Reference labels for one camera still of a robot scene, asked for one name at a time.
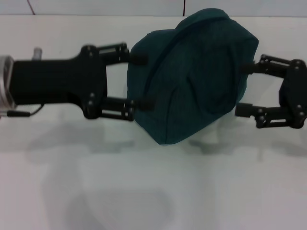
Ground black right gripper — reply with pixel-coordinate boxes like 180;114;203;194
235;54;307;130

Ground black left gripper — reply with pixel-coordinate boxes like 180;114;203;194
9;45;108;120

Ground teal insulated lunch bag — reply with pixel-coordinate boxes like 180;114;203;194
126;8;260;146

